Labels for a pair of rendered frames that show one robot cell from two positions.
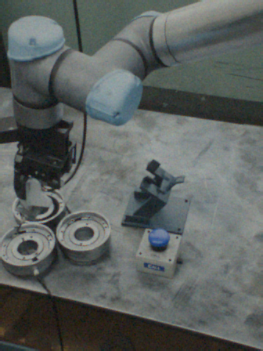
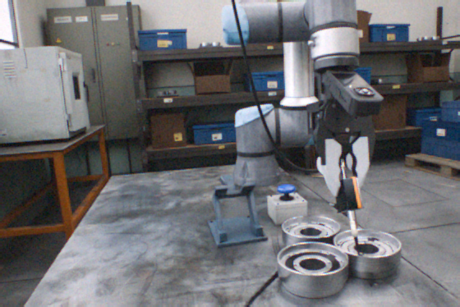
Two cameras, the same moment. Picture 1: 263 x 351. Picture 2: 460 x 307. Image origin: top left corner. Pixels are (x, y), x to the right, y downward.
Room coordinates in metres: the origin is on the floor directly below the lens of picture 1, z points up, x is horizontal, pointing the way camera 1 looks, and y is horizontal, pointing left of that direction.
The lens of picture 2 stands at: (1.14, 0.58, 1.10)
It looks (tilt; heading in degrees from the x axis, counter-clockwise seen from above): 11 degrees down; 242
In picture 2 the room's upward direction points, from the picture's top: 3 degrees counter-clockwise
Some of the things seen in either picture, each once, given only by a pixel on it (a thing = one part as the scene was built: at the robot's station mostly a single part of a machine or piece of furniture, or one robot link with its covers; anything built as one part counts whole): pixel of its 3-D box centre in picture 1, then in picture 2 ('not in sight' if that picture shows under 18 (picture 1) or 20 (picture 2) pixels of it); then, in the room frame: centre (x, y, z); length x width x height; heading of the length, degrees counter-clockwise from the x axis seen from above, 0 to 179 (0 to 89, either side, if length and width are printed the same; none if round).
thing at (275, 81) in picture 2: not in sight; (267, 81); (-1.25, -3.04, 1.11); 0.52 x 0.38 x 0.22; 161
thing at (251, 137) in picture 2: not in sight; (256, 127); (0.56, -0.36, 0.97); 0.13 x 0.12 x 0.14; 149
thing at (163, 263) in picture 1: (161, 253); (286, 206); (0.68, -0.05, 0.82); 0.08 x 0.07 x 0.05; 71
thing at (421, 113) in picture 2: not in sight; (425, 116); (-3.29, -2.36, 0.56); 0.52 x 0.38 x 0.22; 158
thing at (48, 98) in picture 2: not in sight; (43, 96); (1.14, -2.45, 1.10); 0.62 x 0.61 x 0.65; 71
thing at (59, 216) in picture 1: (40, 211); (312, 268); (0.81, 0.19, 0.82); 0.10 x 0.10 x 0.04
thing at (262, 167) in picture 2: not in sight; (256, 164); (0.57, -0.36, 0.85); 0.15 x 0.15 x 0.10
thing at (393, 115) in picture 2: not in sight; (384, 111); (-2.68, -2.55, 0.67); 0.52 x 0.43 x 0.43; 161
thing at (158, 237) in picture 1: (159, 244); (286, 196); (0.68, -0.05, 0.85); 0.04 x 0.04 x 0.05
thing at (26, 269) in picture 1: (28, 250); (365, 253); (0.71, 0.20, 0.82); 0.10 x 0.10 x 0.04
